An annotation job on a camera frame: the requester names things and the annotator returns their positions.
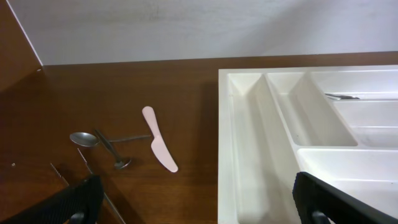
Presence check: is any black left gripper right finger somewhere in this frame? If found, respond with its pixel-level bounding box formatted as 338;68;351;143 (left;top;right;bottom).
292;172;397;224

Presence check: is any small steel teaspoon left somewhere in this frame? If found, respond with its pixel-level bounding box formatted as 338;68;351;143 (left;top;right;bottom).
70;132;151;147

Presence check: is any pink plastic knife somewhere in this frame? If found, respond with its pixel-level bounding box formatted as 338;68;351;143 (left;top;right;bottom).
142;106;178;173

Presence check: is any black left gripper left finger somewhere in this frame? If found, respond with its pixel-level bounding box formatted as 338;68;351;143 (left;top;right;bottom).
2;175;104;224

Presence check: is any white plastic cutlery tray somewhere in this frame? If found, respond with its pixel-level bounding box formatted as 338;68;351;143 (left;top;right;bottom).
218;65;397;223

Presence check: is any small dark steel spoon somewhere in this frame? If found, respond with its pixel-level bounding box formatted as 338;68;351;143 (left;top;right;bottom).
94;129;131;169

